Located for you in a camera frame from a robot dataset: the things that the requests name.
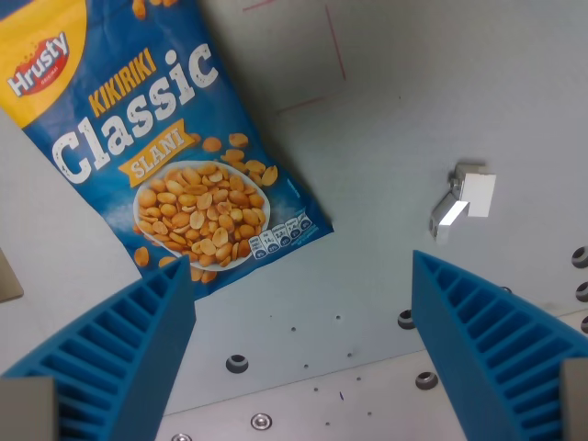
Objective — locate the beige flat plate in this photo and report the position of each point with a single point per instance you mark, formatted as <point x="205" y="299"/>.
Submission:
<point x="8" y="275"/>

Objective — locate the blue Hrusty peanut bag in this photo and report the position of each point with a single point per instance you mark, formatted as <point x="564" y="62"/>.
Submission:
<point x="151" y="138"/>

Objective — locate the white metal bracket block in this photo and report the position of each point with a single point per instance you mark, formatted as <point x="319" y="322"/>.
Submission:
<point x="465" y="197"/>

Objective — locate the silver round-head screw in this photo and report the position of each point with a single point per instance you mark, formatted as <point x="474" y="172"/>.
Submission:
<point x="261" y="421"/>
<point x="182" y="437"/>

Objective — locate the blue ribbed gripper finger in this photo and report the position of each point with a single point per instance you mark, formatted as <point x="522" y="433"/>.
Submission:
<point x="487" y="335"/>
<point x="115" y="349"/>

